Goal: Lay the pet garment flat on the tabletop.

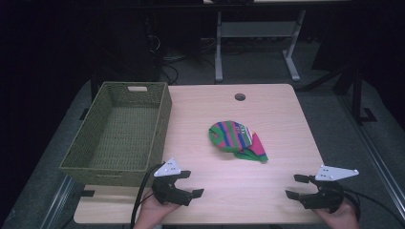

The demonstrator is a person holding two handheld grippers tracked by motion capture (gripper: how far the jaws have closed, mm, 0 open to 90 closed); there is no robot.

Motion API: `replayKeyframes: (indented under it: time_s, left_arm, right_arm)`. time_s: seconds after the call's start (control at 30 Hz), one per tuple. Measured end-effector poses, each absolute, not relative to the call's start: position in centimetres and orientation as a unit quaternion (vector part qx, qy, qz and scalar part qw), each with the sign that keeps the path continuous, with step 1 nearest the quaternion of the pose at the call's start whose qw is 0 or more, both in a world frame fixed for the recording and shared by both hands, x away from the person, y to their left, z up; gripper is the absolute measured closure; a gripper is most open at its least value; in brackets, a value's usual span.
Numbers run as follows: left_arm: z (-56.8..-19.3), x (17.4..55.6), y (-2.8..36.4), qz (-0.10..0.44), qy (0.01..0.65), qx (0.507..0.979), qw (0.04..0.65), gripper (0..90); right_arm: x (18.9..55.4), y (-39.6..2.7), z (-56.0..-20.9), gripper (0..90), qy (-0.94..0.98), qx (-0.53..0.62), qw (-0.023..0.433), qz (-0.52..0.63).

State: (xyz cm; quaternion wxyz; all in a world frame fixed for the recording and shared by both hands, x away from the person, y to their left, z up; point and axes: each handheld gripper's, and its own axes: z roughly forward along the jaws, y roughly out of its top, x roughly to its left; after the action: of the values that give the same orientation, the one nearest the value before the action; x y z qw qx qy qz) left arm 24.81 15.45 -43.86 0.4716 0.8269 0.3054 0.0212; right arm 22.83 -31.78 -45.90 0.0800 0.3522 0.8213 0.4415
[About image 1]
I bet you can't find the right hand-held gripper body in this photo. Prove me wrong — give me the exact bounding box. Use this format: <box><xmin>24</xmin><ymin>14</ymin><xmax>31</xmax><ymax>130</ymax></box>
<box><xmin>298</xmin><ymin>164</ymin><xmax>360</xmax><ymax>215</ymax></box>

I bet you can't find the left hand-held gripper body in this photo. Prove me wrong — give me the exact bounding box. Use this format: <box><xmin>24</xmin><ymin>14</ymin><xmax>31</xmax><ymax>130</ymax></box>
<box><xmin>150</xmin><ymin>156</ymin><xmax>194</xmax><ymax>207</ymax></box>

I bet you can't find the colourful striped sock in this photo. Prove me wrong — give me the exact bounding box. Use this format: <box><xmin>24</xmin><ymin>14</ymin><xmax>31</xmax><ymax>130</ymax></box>
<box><xmin>208</xmin><ymin>120</ymin><xmax>269</xmax><ymax>164</ymax></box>

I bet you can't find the green woven basket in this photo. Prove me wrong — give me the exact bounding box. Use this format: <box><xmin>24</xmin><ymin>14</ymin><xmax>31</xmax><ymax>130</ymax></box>
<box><xmin>58</xmin><ymin>81</ymin><xmax>173</xmax><ymax>188</ymax></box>

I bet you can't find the person's right hand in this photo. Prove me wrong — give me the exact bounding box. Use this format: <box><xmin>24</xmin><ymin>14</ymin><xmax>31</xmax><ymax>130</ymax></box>
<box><xmin>312</xmin><ymin>198</ymin><xmax>361</xmax><ymax>229</ymax></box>

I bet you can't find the person's left hand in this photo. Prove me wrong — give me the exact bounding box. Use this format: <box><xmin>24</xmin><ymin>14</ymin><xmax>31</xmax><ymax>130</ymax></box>
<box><xmin>132</xmin><ymin>190</ymin><xmax>181</xmax><ymax>229</ymax></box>

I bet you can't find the black metal stand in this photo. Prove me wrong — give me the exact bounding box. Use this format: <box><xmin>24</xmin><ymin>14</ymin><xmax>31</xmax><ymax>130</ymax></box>
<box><xmin>299</xmin><ymin>62</ymin><xmax>378</xmax><ymax>126</ymax></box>

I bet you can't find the black computer tower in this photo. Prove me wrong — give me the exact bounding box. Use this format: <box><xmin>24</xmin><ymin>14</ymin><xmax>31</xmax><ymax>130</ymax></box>
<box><xmin>92</xmin><ymin>12</ymin><xmax>164</xmax><ymax>88</ymax></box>

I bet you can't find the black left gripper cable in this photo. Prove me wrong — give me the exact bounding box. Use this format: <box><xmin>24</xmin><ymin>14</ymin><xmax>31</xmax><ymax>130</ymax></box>
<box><xmin>129</xmin><ymin>163</ymin><xmax>164</xmax><ymax>229</ymax></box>

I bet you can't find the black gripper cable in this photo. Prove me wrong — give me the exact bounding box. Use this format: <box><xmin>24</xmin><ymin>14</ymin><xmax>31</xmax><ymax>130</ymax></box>
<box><xmin>129</xmin><ymin>163</ymin><xmax>164</xmax><ymax>229</ymax></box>
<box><xmin>342</xmin><ymin>186</ymin><xmax>405</xmax><ymax>229</ymax></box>

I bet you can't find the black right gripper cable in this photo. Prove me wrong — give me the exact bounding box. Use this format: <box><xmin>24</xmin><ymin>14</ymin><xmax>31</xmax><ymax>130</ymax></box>
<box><xmin>342</xmin><ymin>186</ymin><xmax>405</xmax><ymax>229</ymax></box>

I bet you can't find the tangle of floor cables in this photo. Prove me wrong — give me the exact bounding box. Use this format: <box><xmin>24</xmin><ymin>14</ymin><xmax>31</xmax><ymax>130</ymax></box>
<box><xmin>160</xmin><ymin>37</ymin><xmax>218</xmax><ymax>86</ymax></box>

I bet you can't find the grey metal desk frame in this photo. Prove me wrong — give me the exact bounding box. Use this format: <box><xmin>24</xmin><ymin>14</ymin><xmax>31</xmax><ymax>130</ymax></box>
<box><xmin>214</xmin><ymin>9</ymin><xmax>308</xmax><ymax>83</ymax></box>

